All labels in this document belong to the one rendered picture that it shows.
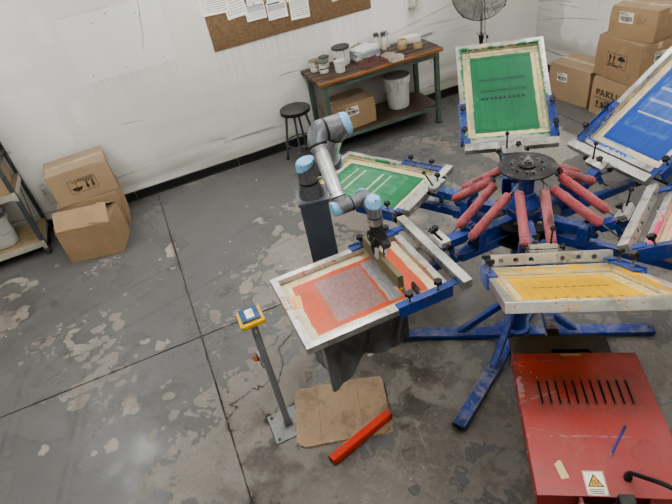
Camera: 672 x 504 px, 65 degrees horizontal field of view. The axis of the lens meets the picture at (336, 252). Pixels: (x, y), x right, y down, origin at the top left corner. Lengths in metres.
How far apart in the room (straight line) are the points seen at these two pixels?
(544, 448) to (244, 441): 2.02
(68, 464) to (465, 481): 2.44
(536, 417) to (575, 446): 0.15
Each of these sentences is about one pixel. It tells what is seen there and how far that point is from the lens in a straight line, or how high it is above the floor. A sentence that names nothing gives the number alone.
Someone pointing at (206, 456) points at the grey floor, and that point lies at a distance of 3.53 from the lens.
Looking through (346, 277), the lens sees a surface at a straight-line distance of 2.84.
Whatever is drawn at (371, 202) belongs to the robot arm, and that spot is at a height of 1.44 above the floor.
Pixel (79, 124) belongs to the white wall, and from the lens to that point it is 6.08.
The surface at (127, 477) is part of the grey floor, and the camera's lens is 3.68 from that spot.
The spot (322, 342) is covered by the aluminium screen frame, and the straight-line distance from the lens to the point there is 2.48.
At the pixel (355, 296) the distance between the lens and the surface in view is 2.72.
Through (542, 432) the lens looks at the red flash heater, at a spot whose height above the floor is 1.10.
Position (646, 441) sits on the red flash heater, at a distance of 2.09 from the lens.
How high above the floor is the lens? 2.78
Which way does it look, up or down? 37 degrees down
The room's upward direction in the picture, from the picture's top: 11 degrees counter-clockwise
